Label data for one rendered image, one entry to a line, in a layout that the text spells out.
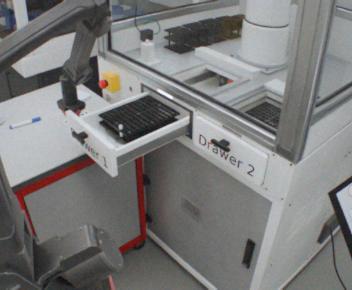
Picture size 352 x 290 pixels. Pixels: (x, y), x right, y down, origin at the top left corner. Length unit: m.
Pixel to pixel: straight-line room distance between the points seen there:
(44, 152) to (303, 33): 0.98
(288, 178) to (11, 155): 0.98
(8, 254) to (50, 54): 1.62
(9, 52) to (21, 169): 0.62
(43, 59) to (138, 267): 1.15
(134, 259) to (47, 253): 1.51
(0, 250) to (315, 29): 0.76
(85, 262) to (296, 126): 0.70
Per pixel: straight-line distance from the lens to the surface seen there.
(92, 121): 1.34
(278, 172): 1.09
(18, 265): 0.42
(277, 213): 1.18
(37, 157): 1.39
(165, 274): 1.89
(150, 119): 1.25
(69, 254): 0.43
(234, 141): 1.13
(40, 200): 1.40
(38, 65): 1.94
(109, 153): 1.10
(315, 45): 0.90
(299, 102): 0.96
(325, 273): 2.04
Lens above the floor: 1.55
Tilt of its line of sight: 35 degrees down
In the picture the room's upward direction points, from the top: 1 degrees clockwise
